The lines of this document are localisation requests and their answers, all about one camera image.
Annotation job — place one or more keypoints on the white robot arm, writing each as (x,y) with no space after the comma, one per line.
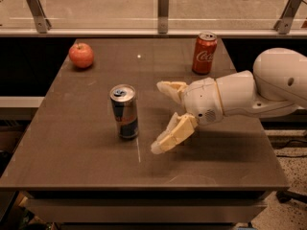
(276,86)

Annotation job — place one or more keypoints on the Red Bull can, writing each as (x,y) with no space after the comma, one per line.
(123,101)

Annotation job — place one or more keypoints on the glass barrier panel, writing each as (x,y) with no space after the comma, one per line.
(143,14)

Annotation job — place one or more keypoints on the white table drawer front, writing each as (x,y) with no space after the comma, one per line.
(146,210)

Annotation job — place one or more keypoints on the left metal glass bracket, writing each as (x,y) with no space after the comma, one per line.
(42,23)

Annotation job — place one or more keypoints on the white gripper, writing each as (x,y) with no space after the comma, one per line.
(201,100)

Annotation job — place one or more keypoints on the middle metal glass bracket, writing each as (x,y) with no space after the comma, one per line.
(162,16)

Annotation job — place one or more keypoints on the red apple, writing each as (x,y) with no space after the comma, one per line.
(81,54)

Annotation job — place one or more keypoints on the right metal glass bracket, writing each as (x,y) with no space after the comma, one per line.
(284,24)

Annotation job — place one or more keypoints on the black chair base caster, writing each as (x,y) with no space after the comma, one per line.
(285,196)

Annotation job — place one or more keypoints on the metal glass bracket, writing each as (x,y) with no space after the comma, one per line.
(42,23)
(162,16)
(284,24)

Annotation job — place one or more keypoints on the red Coca-Cola can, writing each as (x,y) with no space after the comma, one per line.
(205,47)

